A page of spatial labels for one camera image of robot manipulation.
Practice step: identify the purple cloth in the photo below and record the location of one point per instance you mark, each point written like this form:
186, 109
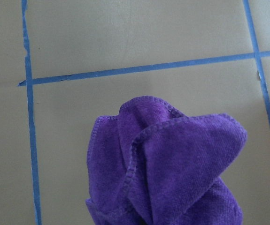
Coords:
153, 165

